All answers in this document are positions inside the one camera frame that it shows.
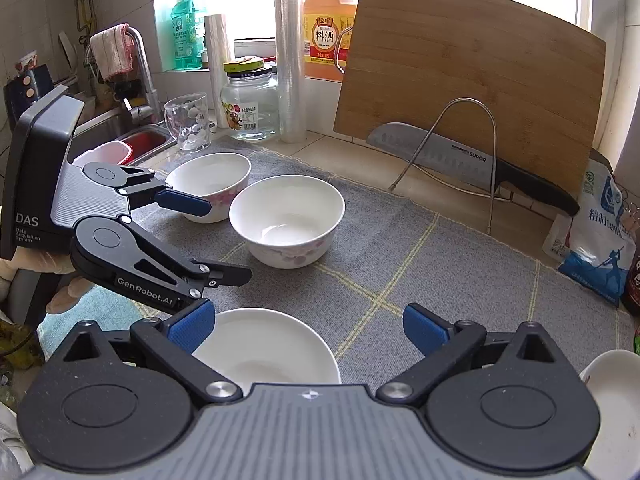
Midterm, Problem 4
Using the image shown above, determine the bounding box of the wire cutting board rack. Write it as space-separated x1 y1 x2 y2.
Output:
367 96 498 234

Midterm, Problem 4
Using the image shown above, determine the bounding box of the dark vinegar bottle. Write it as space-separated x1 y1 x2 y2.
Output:
620 247 640 318

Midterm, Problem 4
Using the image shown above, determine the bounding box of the glass jar green lid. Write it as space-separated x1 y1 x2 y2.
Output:
220 56 279 143

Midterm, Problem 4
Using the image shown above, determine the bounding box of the green dish soap bottle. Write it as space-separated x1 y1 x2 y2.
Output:
170 0 205 70

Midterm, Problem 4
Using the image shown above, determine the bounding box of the grey teal dish mat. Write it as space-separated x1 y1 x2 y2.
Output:
34 134 624 376

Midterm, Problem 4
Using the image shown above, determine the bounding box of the kitchen knife black handle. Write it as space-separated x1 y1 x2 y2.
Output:
366 122 579 217

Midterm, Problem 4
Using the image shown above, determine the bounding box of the white fruit plate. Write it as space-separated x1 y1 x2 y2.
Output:
580 350 640 479

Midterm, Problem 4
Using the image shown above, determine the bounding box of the steel kitchen sink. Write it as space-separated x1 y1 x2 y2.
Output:
67 108 176 166

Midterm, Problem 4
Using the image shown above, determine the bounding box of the white bowl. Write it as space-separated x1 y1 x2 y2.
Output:
193 308 342 392
166 153 252 224
229 174 346 270

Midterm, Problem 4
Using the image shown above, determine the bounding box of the orange cooking wine jug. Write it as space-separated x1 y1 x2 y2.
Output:
303 0 358 82

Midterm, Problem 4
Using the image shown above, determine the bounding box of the steel sink faucet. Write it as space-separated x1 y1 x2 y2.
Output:
84 24 162 129

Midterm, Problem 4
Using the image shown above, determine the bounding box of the white blue salt bag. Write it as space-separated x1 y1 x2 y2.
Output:
542 151 636 304

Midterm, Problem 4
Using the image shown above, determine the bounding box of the glass mug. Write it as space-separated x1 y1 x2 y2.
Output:
164 92 210 152

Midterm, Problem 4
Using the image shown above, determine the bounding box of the pink white strainer basket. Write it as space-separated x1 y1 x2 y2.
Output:
73 140 132 167

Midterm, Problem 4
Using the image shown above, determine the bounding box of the tall plastic bag roll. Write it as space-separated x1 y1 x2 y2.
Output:
274 0 307 144

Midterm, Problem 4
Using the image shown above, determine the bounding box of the short plastic bag roll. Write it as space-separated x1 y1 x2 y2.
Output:
204 14 232 129

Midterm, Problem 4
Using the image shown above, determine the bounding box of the gloved left hand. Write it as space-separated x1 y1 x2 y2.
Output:
0 247 94 314

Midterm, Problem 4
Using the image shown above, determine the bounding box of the pink dish cloth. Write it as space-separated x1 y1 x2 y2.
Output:
90 24 134 80

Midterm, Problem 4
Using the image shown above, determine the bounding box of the bamboo cutting board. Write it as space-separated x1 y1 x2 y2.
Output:
334 0 605 195

